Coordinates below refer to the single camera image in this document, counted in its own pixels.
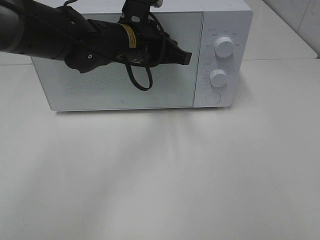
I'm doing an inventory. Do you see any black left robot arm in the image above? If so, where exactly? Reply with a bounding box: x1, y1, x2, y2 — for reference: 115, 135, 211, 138
0, 0, 192, 73

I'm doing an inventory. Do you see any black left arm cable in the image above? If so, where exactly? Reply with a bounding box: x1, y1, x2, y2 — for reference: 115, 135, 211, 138
56, 0, 171, 92

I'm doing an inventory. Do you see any white microwave knob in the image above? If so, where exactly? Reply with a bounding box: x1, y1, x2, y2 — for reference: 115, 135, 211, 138
214, 36, 235, 58
209, 69, 228, 88

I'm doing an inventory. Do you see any white microwave oven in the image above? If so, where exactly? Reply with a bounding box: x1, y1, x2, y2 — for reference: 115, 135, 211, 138
29, 0, 254, 114

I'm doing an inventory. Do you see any white microwave door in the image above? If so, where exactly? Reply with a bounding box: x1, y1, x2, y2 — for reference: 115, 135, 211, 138
32, 11, 203, 112

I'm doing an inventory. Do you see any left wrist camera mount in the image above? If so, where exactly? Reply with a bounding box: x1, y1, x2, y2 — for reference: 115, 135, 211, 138
119, 0, 163, 24

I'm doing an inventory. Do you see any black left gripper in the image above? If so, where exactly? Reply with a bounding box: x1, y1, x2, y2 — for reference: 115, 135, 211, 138
137, 21, 192, 67

